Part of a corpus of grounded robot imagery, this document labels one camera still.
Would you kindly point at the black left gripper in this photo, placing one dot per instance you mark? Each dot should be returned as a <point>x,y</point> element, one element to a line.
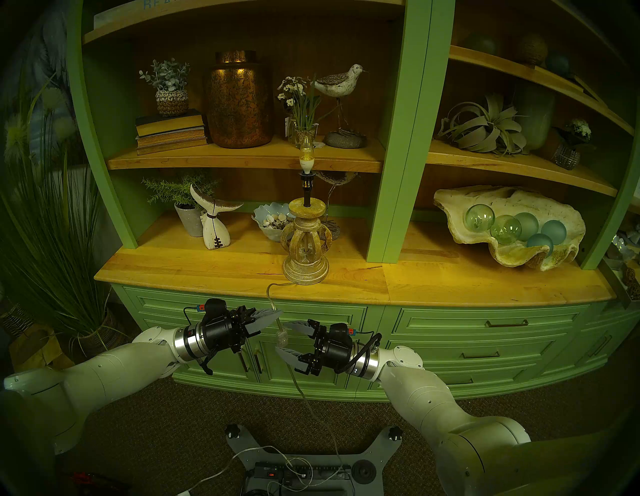
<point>220,331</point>

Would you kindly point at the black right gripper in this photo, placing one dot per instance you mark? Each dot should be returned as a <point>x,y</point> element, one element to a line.
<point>335,350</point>

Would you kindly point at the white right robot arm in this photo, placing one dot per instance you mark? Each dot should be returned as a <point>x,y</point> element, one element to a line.
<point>440,410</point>

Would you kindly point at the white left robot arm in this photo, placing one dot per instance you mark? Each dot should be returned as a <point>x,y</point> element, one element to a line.
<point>110,377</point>

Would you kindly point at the carved wooden table lamp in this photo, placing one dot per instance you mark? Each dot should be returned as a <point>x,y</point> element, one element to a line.
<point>306,270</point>

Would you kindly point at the white whale tail figurine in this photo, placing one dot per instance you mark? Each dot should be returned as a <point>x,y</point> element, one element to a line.
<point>217,235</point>

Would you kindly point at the shell bowl with pebbles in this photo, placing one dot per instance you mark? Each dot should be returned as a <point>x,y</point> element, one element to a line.
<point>265,220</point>

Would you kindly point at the fern in grey pot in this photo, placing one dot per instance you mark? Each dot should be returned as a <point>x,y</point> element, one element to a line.
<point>192,220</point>

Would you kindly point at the black power strip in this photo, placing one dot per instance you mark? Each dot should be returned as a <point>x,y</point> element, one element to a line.
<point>325,472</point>

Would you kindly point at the green wooden shelf cabinet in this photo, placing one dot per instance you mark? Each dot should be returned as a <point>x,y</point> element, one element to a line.
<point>450,280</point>

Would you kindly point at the long-legged brown bird figurine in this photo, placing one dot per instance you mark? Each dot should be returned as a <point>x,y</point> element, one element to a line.
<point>337,177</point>

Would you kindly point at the candle-shaped light bulb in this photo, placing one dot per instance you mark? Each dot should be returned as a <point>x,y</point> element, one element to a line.
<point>306,162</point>

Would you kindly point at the glass vase with white flowers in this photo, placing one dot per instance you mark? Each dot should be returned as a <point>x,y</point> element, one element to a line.
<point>304,136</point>

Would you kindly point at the clear green glass ball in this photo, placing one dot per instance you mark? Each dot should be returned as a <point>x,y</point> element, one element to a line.
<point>479,218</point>
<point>505,230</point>

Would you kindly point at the large copper vase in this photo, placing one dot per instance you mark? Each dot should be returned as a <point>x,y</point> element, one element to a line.
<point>237,100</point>

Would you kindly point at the tall grass plant with flowers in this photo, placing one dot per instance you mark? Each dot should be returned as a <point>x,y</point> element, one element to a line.
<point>55,240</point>

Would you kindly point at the giant clam shell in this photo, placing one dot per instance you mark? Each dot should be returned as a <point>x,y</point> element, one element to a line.
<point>515,257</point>

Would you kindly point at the brown paper bag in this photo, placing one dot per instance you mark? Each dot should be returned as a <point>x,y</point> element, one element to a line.
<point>35,350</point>

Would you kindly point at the small plant in woven pot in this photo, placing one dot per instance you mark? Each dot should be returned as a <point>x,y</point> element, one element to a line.
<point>171,102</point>

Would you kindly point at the striped woven basket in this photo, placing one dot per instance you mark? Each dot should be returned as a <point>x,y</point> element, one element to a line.
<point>15,320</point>

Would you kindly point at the speckled bird figurine on stone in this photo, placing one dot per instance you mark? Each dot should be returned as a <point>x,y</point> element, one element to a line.
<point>339,85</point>

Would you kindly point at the frosted teal glass ball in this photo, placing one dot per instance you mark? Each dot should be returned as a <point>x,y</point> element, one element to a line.
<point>540,244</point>
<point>529,224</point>
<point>554,232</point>

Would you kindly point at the pale air plant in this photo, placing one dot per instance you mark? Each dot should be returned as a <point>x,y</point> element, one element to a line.
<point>485,127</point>

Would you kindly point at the small plant in glass vase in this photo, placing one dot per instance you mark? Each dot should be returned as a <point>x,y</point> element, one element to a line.
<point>567,157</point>

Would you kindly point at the tall green glass vase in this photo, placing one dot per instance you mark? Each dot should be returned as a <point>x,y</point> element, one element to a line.
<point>540,117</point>

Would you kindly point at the side shelf with trinkets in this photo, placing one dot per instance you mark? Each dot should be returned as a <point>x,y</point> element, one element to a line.
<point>631,282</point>

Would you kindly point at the white beach sign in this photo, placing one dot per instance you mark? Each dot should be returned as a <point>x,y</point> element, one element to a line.
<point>120,15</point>

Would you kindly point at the dark green decorative ball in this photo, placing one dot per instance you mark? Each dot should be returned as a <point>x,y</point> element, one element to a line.
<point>480,44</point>

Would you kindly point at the woven brown decorative ball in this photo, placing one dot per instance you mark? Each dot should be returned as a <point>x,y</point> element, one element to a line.
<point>531,48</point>

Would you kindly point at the dark teal decorative ball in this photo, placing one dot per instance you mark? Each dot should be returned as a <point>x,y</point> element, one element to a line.
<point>557,64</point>

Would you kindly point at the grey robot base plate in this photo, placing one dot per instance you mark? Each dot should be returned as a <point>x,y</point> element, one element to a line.
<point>250,450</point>

